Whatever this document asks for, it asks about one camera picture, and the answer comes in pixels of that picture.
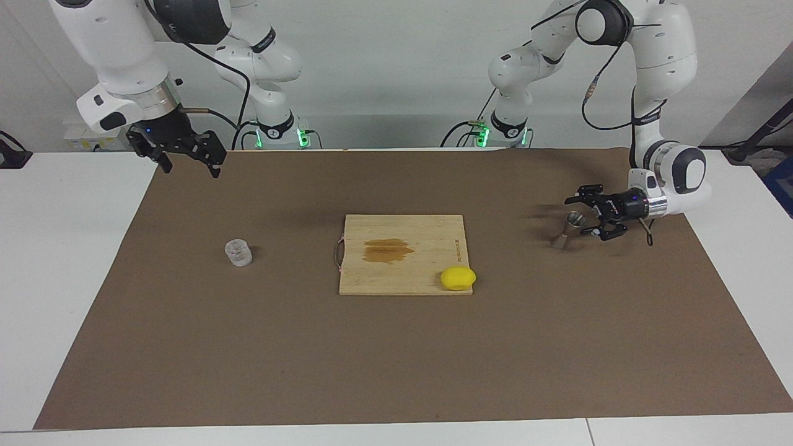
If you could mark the black stand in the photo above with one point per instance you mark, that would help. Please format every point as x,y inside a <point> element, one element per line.
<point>759,137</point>

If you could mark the black clamp mount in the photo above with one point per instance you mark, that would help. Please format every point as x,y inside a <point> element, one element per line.
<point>13,156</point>

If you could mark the brown table mat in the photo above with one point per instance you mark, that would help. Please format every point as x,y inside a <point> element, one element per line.
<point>396,359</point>

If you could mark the wooden cutting board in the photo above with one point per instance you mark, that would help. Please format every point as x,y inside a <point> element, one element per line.
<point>396,272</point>

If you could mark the blue box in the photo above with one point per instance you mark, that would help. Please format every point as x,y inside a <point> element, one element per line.
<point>782,186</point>

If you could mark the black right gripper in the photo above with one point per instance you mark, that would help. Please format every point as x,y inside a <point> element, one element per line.
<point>170,131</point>

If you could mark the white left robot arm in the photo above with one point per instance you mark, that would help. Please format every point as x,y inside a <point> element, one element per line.
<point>663,56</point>

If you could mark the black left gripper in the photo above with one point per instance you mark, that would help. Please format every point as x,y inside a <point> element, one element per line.
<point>630,206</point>

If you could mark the white power strip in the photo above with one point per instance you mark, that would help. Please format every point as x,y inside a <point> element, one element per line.
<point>87,137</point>

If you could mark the yellow lemon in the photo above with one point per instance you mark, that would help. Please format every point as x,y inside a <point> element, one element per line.
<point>458,279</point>

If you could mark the steel double jigger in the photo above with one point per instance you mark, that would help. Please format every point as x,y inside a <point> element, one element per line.
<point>565,234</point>

